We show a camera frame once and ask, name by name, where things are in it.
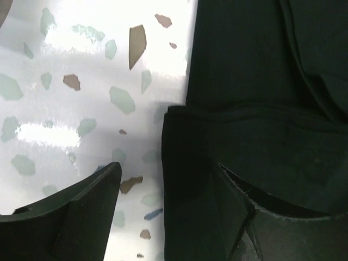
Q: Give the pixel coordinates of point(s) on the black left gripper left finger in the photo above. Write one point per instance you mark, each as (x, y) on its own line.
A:
(72, 224)

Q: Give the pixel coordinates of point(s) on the black t-shirt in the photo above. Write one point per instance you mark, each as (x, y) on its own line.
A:
(266, 99)

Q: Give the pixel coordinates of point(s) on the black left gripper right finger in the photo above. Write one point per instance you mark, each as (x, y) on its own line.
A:
(259, 226)

